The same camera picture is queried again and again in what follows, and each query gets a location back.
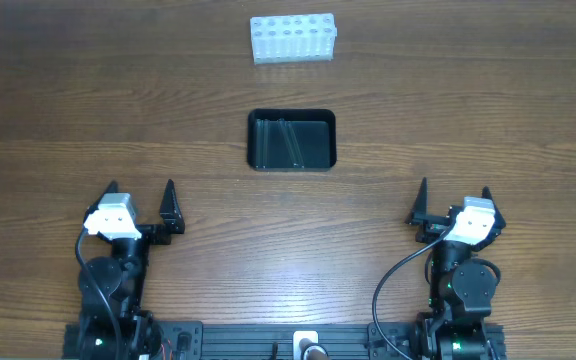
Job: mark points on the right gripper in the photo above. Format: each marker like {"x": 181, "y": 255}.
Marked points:
{"x": 432, "y": 227}

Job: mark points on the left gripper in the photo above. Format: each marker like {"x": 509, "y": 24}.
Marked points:
{"x": 157, "y": 234}

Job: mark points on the clear test tube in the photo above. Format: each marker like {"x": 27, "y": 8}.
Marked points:
{"x": 258, "y": 145}
{"x": 287, "y": 142}
{"x": 295, "y": 145}

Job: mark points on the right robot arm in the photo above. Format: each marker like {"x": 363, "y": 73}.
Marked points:
{"x": 468, "y": 287}

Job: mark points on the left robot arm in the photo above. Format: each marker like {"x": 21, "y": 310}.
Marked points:
{"x": 103, "y": 280}

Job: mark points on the black tray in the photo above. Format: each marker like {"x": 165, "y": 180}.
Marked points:
{"x": 318, "y": 145}

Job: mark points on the white test tube rack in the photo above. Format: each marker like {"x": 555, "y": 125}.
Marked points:
{"x": 293, "y": 37}

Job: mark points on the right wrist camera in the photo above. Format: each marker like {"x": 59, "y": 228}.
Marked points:
{"x": 473, "y": 220}

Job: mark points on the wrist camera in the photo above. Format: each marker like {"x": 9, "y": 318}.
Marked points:
{"x": 473, "y": 220}
{"x": 114, "y": 217}

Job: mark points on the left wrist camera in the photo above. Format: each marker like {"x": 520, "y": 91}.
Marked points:
{"x": 114, "y": 217}

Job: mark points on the mounting rail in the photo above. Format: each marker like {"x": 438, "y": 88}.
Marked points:
{"x": 248, "y": 342}

